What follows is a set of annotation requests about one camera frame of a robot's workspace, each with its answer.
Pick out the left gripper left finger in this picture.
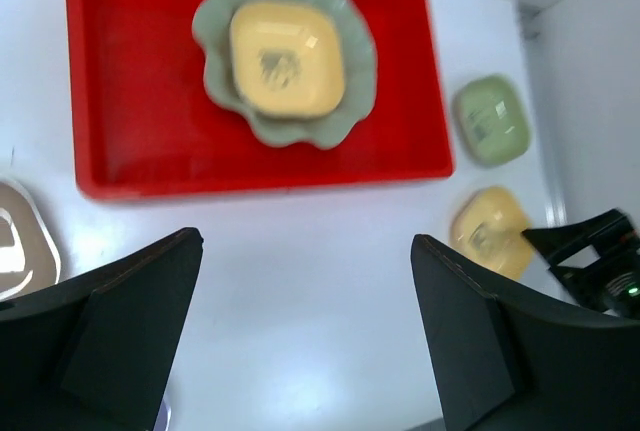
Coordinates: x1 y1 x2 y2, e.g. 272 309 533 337
1 227 203 430

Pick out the green square plate right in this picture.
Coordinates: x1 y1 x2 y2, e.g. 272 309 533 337
453 74 531 167

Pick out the red plastic bin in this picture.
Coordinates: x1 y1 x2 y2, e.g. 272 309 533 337
66 0 455 200

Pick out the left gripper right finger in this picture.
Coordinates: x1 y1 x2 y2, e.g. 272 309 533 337
411 235 639 430

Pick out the green scalloped bowl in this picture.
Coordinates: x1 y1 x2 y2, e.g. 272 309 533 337
192 0 378 149

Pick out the yellow square plate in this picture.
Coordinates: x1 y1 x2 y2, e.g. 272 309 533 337
449 186 534 281
229 0 346 120

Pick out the purple square plate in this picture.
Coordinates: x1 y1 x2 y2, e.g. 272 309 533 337
153 399 171 431

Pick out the pink square plate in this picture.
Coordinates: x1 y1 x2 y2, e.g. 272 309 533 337
1 177 61 301

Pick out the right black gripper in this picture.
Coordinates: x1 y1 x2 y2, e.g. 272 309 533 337
521 209 639 320

